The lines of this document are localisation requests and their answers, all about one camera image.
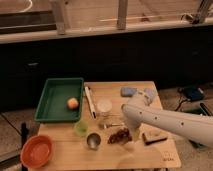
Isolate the wooden folding table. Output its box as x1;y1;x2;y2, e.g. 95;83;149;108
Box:
29;81;181;171

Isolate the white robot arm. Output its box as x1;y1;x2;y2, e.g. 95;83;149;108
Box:
121;95;213;148

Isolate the metal fork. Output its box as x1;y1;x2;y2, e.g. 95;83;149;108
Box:
98;123;124;129

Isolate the black-edged board eraser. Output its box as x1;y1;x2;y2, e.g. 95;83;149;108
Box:
142;130;168;145

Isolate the dark red grape bunch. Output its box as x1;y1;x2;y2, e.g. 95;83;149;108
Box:
108;128;132;144

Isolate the green bin with items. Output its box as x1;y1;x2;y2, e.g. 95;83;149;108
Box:
186;103;213;149

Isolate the blue sponge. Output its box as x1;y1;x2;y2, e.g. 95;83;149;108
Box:
120;87;137;97

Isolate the orange peach fruit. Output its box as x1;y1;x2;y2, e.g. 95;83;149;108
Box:
67;98;79;110

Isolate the red bowl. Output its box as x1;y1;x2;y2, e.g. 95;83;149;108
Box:
20;135;53;169

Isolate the green plastic tray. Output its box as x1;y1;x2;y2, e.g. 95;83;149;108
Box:
35;78;84;123

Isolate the black device on floor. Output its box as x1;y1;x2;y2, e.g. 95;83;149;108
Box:
181;86;204;102

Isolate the small metal cup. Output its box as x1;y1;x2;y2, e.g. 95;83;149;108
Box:
87;133;101;150

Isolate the green plastic cup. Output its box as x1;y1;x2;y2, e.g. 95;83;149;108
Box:
74;121;88;137

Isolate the blue-grey cloth piece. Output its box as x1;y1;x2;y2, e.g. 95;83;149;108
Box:
144;88;157;104

